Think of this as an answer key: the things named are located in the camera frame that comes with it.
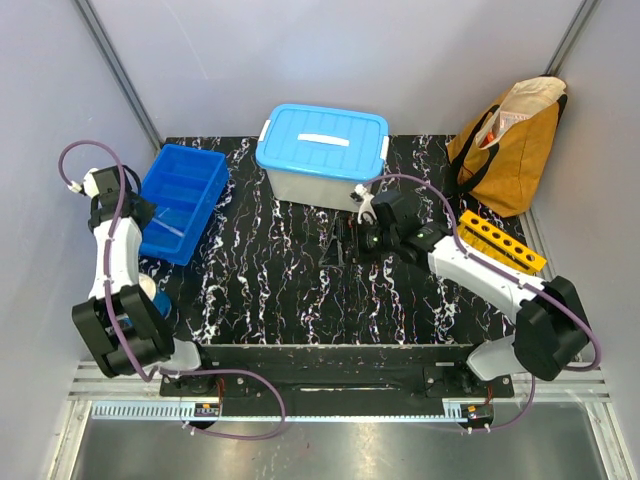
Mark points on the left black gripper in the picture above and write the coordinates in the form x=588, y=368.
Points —
x=148, y=207

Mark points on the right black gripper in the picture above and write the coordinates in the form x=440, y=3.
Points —
x=352, y=231

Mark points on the clear test tube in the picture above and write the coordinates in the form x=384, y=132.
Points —
x=169, y=228

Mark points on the white plastic tub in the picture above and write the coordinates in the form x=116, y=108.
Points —
x=312, y=190

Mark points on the white tape roll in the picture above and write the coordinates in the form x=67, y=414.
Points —
x=154, y=296

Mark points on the light blue plastic lid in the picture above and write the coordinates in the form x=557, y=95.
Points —
x=325, y=142

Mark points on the yellow test tube rack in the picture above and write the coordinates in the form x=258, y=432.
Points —
x=498, y=245

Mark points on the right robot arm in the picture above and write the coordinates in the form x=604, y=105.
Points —
x=551, y=328

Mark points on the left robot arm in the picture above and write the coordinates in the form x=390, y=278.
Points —
x=126, y=314

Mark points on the blue divided organizer tray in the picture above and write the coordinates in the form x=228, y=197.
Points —
x=186, y=184

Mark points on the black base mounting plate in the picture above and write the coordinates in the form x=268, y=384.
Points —
x=338, y=381

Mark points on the yellow canvas tote bag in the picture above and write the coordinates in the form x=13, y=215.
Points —
x=504, y=175

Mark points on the box inside tote bag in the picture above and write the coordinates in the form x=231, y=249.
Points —
x=504, y=122

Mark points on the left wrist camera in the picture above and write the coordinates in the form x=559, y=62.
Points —
x=88, y=187

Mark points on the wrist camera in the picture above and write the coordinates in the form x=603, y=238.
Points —
x=364, y=197
x=88, y=187

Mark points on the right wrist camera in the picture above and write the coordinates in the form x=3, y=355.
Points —
x=364, y=197

